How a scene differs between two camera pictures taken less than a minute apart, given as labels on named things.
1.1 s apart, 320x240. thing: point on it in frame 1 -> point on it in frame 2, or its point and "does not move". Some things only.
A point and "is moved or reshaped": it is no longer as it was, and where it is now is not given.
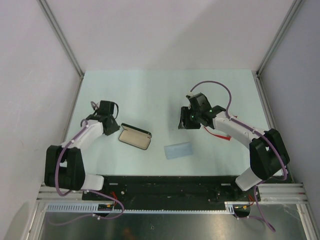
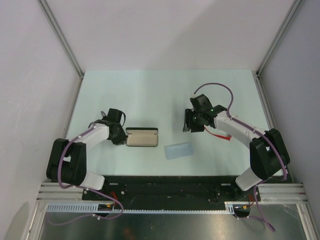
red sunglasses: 226,137 does not move
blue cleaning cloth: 178,150 does not move
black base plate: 170,192 does not move
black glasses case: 135,136 is moved or reshaped
